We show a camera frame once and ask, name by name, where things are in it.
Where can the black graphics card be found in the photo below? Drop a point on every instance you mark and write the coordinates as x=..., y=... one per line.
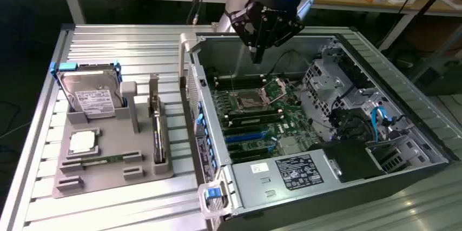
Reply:
x=158, y=133

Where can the thin socket locking lever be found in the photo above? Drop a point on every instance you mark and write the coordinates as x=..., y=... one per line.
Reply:
x=234, y=82

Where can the open metal socket cover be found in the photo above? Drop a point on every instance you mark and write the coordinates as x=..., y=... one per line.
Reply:
x=274, y=87

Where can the silver metal disk bay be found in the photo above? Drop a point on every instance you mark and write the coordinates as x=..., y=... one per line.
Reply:
x=339, y=87

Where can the CPU socket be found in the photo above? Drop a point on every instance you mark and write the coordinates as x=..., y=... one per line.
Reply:
x=249, y=101

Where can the green motherboard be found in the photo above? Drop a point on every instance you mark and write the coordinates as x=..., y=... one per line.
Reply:
x=289, y=109

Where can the black RAM stick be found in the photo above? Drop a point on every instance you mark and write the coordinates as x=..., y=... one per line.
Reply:
x=253, y=117

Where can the silver chipset heatsink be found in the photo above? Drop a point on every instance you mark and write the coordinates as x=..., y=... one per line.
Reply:
x=289, y=144

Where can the hard disk in blue carrier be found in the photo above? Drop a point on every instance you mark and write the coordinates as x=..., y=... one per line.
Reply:
x=94, y=98

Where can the black air shroud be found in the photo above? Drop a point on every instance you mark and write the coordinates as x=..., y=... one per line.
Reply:
x=354, y=163

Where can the grey vented disk bay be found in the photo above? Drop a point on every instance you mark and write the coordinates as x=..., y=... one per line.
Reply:
x=393, y=160

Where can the grey power supply with label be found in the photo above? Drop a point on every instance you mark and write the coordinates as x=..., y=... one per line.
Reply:
x=259, y=187

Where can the silver CPU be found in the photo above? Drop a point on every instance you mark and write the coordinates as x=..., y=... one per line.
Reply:
x=83, y=143

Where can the green RAM stick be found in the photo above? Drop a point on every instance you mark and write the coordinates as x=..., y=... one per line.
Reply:
x=104, y=158

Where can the blue case latch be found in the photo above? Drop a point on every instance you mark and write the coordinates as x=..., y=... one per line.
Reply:
x=212, y=193

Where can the black open PC case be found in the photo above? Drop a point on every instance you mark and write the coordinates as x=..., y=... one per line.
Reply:
x=361, y=195

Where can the grey parts rack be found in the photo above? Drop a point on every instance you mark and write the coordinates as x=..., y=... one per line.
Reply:
x=108, y=177

